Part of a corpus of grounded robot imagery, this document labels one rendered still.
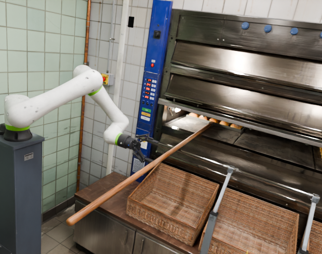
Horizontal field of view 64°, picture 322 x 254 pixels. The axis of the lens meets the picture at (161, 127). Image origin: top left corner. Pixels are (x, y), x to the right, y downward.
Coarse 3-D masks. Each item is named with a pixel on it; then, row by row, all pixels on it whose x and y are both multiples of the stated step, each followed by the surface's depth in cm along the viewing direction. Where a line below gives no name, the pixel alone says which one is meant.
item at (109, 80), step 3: (102, 75) 233; (105, 75) 231; (108, 75) 230; (111, 75) 233; (105, 78) 232; (108, 78) 231; (111, 78) 234; (105, 81) 233; (108, 81) 232; (111, 81) 235; (105, 84) 234; (108, 84) 233; (111, 84) 236
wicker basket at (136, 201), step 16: (160, 176) 227; (176, 176) 222; (192, 176) 215; (144, 192) 216; (176, 192) 221; (192, 192) 215; (208, 192) 210; (128, 208) 197; (144, 208) 187; (160, 208) 209; (176, 208) 212; (192, 208) 215; (208, 208) 193; (160, 224) 183; (176, 224) 177; (192, 224) 196; (192, 240) 173
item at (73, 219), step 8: (192, 136) 198; (184, 144) 183; (168, 152) 162; (160, 160) 152; (144, 168) 137; (136, 176) 129; (120, 184) 119; (128, 184) 123; (112, 192) 113; (96, 200) 106; (104, 200) 108; (88, 208) 100; (72, 216) 94; (80, 216) 96; (72, 224) 93
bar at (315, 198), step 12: (156, 144) 185; (192, 156) 174; (228, 168) 163; (228, 180) 161; (264, 180) 155; (300, 192) 147; (216, 204) 155; (312, 204) 144; (216, 216) 150; (312, 216) 141; (204, 240) 157; (204, 252) 158; (300, 252) 131
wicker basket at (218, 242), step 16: (240, 208) 199; (256, 208) 194; (272, 208) 190; (224, 224) 202; (256, 224) 194; (272, 224) 190; (288, 224) 186; (224, 240) 184; (240, 240) 187; (256, 240) 190; (272, 240) 189; (288, 240) 185
